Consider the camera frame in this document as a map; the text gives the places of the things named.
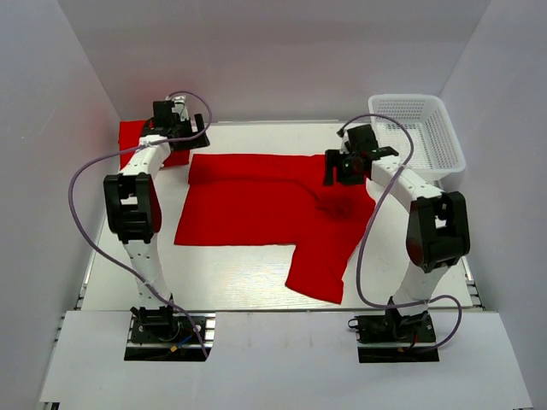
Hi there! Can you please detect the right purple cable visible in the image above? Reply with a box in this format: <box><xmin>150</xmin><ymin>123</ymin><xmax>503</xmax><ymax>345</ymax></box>
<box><xmin>337</xmin><ymin>112</ymin><xmax>462</xmax><ymax>352</ymax></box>

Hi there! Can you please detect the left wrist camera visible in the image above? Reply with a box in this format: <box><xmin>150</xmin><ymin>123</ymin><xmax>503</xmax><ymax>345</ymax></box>
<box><xmin>169</xmin><ymin>95</ymin><xmax>190</xmax><ymax>121</ymax></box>

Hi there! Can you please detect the white plastic basket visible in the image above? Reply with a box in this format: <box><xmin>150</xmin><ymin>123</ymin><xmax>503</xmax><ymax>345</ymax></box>
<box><xmin>368</xmin><ymin>94</ymin><xmax>466</xmax><ymax>182</ymax></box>

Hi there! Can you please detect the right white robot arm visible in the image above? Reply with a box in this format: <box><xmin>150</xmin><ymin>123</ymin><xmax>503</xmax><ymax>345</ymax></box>
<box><xmin>324</xmin><ymin>124</ymin><xmax>470</xmax><ymax>341</ymax></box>

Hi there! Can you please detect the red t shirt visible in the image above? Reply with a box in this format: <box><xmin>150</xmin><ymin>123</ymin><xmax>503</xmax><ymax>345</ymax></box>
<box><xmin>118</xmin><ymin>120</ymin><xmax>190</xmax><ymax>167</ymax></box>
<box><xmin>174</xmin><ymin>154</ymin><xmax>375</xmax><ymax>304</ymax></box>

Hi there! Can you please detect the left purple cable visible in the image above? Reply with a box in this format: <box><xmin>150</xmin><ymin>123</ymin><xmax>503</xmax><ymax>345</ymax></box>
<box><xmin>69</xmin><ymin>91</ymin><xmax>214</xmax><ymax>360</ymax></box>

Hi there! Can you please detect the folded red t shirt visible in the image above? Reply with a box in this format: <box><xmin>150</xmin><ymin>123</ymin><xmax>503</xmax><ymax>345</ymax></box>
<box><xmin>118</xmin><ymin>120</ymin><xmax>190</xmax><ymax>167</ymax></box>

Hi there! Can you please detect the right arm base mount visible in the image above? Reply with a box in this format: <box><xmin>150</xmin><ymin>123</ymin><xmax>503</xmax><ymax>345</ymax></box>
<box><xmin>348</xmin><ymin>311</ymin><xmax>439</xmax><ymax>364</ymax></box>

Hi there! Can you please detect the purple cable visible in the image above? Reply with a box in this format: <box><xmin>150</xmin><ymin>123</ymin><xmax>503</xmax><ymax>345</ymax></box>
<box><xmin>69</xmin><ymin>91</ymin><xmax>214</xmax><ymax>360</ymax></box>
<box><xmin>337</xmin><ymin>112</ymin><xmax>462</xmax><ymax>352</ymax></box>

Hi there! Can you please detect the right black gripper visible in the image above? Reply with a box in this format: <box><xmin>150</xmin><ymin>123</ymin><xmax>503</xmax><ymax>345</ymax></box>
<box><xmin>323</xmin><ymin>149</ymin><xmax>366</xmax><ymax>186</ymax></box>

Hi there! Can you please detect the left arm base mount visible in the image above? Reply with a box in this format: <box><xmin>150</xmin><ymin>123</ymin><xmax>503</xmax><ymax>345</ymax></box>
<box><xmin>124</xmin><ymin>307</ymin><xmax>215</xmax><ymax>362</ymax></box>

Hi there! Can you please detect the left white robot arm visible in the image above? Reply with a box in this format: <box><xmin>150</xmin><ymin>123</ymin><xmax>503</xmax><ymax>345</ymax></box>
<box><xmin>103</xmin><ymin>95</ymin><xmax>209</xmax><ymax>341</ymax></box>

